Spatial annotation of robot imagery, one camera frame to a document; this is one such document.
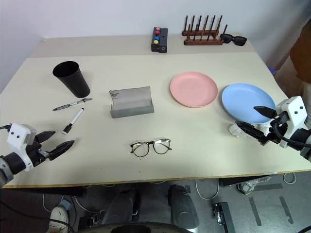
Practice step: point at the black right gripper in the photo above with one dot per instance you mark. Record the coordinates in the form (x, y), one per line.
(272, 137)

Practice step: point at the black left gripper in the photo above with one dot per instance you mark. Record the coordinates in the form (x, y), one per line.
(36, 153)

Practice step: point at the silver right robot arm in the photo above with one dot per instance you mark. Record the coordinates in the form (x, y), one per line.
(303, 142)

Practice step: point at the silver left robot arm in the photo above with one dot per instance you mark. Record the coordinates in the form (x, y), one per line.
(7, 167)

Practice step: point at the blue plate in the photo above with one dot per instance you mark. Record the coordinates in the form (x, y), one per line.
(245, 100)

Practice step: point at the crumpled white paper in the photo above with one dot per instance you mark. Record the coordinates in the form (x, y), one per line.
(234, 129)

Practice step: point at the white marker with black cap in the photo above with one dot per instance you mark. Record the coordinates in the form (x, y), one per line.
(75, 119)

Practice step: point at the black and silver pen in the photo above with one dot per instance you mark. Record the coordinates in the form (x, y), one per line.
(68, 105)

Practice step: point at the purple object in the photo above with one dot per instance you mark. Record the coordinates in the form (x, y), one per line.
(273, 70)

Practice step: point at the crumpled silver plastic bag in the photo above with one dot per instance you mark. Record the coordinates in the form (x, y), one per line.
(252, 185)

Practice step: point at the black plastic cup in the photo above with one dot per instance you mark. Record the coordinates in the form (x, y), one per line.
(73, 80)

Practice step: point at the pink plate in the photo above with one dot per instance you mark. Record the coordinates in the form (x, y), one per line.
(193, 88)

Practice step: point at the white shoe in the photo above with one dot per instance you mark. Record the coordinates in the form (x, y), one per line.
(58, 217)

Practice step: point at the person in brown clothing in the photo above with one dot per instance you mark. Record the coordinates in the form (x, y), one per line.
(302, 53)

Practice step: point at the black sunglasses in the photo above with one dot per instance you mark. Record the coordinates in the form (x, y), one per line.
(239, 40)

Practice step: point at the grey open glasses case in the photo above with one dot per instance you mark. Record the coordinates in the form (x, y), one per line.
(131, 102)

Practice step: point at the dark rounded shape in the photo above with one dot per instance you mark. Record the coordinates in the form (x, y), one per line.
(121, 206)
(182, 208)

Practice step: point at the brown wooden peg rack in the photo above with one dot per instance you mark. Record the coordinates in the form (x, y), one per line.
(202, 41)

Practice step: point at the black floor device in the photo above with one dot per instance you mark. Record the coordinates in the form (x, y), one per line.
(224, 216)

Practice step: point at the thin-rimmed eyeglasses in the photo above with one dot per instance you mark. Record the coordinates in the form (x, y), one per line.
(155, 143)

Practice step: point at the plain black box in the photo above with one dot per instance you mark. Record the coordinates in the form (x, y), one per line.
(163, 40)

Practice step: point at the black box with coloured buttons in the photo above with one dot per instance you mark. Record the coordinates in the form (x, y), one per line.
(156, 40)

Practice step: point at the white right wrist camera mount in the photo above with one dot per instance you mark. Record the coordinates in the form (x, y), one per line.
(294, 109)

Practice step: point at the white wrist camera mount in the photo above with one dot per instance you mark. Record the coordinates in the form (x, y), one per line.
(17, 134)
(294, 109)

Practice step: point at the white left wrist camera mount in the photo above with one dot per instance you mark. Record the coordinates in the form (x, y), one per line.
(17, 134)

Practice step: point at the black table frame bar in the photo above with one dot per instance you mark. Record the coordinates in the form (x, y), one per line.
(233, 181)

